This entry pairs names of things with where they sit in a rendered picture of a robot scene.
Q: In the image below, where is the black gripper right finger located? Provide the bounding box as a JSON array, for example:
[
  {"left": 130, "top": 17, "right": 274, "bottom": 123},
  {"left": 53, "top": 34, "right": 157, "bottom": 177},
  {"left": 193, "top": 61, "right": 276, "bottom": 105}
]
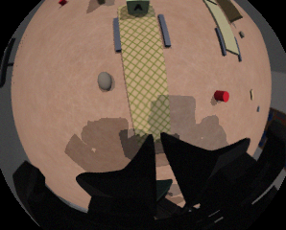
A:
[{"left": 161, "top": 131, "right": 250, "bottom": 208}]

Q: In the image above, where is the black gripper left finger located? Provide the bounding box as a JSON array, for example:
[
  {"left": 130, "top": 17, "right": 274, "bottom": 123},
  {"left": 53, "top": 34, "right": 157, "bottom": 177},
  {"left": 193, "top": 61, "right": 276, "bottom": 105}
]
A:
[{"left": 75, "top": 134, "right": 157, "bottom": 216}]

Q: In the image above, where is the green cube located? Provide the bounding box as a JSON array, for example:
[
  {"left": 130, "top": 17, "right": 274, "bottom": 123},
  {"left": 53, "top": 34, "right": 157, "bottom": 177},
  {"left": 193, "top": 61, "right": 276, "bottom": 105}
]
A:
[{"left": 127, "top": 0, "right": 150, "bottom": 14}]

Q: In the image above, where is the red cylinder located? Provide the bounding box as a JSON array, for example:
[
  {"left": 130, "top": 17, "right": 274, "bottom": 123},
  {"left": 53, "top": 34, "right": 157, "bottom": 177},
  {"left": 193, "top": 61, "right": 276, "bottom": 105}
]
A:
[
  {"left": 59, "top": 0, "right": 67, "bottom": 5},
  {"left": 213, "top": 91, "right": 228, "bottom": 103}
]

